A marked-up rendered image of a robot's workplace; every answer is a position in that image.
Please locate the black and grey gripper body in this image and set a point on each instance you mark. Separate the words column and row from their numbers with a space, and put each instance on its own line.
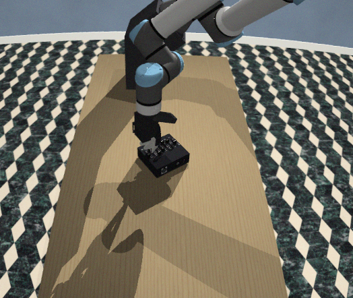
column 148, row 130

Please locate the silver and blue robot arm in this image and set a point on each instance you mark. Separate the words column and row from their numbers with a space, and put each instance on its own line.
column 223, row 24

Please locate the black lighting desk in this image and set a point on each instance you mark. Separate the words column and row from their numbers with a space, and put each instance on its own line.
column 168, row 156

